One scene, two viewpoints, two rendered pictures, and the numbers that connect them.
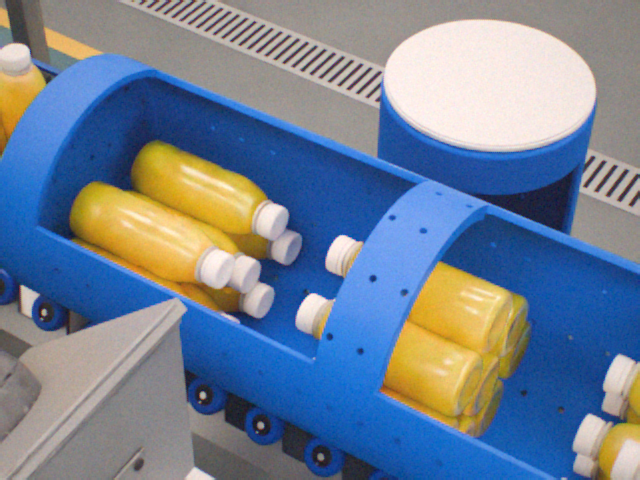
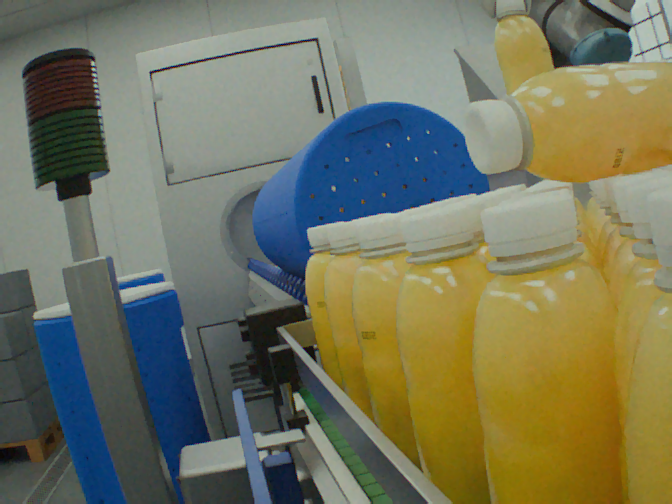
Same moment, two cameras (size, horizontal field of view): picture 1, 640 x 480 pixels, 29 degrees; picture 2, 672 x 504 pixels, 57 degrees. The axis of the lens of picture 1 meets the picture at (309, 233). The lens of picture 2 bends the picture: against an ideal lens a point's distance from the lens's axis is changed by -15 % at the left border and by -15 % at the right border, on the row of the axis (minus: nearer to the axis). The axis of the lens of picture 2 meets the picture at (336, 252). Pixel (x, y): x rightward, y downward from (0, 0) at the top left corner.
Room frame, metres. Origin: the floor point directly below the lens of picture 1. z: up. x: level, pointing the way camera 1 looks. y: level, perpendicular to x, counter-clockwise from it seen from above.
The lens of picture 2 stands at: (1.80, 0.93, 1.09)
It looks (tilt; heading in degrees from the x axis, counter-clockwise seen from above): 3 degrees down; 228
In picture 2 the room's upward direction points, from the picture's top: 12 degrees counter-clockwise
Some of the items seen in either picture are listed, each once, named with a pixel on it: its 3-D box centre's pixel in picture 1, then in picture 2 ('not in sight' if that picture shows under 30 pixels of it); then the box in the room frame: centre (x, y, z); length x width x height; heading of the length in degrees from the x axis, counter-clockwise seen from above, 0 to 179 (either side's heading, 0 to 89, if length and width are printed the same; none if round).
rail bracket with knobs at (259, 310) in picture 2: not in sight; (284, 345); (1.28, 0.24, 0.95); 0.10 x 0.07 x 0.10; 148
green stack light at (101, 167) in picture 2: not in sight; (68, 150); (1.60, 0.44, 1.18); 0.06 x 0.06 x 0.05
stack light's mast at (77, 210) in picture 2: not in sight; (69, 156); (1.60, 0.44, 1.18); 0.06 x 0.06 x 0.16
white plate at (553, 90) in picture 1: (489, 82); (101, 301); (1.31, -0.24, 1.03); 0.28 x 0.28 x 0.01
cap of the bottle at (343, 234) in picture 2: not in sight; (350, 232); (1.37, 0.48, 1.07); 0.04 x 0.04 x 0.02
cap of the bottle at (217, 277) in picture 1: (218, 269); not in sight; (0.89, 0.09, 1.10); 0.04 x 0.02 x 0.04; 148
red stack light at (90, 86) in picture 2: not in sight; (61, 95); (1.60, 0.44, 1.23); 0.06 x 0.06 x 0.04
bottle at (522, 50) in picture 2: not in sight; (530, 76); (1.07, 0.53, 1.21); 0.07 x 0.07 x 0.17
